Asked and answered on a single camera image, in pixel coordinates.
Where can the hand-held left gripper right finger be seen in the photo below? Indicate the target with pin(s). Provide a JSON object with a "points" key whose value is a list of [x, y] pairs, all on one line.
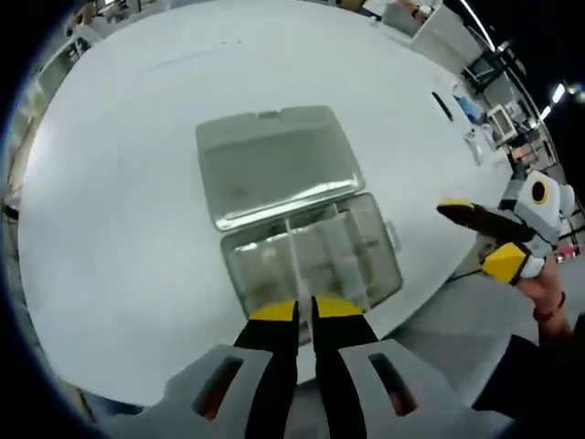
{"points": [[365, 379]]}

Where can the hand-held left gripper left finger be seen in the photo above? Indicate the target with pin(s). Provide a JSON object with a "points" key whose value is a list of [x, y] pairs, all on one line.
{"points": [[256, 375]]}

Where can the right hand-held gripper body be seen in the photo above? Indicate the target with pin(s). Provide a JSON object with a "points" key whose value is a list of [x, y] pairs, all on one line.
{"points": [[539, 210]]}

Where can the clear plastic divider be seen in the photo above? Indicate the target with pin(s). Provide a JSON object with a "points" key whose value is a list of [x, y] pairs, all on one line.
{"points": [[297, 274], [352, 260]]}

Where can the clear grey guide fixture box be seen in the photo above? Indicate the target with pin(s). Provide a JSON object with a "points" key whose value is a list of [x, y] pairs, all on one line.
{"points": [[274, 174]]}

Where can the person's right hand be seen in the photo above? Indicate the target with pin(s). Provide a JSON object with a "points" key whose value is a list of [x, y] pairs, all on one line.
{"points": [[546, 290]]}

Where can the small white monitor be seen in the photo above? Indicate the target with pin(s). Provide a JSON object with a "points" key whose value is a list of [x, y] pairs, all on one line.
{"points": [[499, 123]]}

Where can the person's black shirt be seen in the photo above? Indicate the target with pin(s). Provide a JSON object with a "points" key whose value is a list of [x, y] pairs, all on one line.
{"points": [[525, 366]]}

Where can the blue packet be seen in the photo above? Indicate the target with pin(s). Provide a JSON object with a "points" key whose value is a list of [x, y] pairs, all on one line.
{"points": [[464, 106]]}

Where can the black pen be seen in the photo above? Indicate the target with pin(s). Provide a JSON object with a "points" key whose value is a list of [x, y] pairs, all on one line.
{"points": [[442, 106]]}

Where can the person in blue shirt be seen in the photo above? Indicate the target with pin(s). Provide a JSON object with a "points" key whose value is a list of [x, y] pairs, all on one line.
{"points": [[114, 404]]}

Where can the black stand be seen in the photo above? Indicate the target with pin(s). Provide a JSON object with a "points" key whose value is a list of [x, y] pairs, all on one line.
{"points": [[491, 68]]}

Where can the white partition panel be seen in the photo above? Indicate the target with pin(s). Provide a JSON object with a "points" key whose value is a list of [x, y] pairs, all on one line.
{"points": [[448, 39]]}

